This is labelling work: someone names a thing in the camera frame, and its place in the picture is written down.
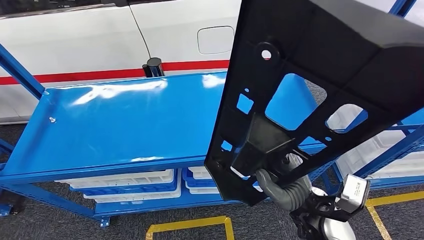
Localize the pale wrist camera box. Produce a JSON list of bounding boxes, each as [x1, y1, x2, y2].
[[338, 173, 371, 215]]

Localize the blue storage bin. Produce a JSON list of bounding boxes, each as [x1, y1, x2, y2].
[[68, 180, 180, 196], [182, 168, 218, 189]]

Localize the white car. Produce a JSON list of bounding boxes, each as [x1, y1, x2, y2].
[[0, 0, 244, 125]]

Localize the black plastic mounting panel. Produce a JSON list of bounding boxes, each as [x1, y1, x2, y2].
[[203, 0, 424, 207]]

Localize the black barrier post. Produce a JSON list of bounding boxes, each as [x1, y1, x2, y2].
[[142, 57, 166, 79]]

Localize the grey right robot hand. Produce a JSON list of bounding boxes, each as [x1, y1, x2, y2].
[[255, 152, 313, 213]]

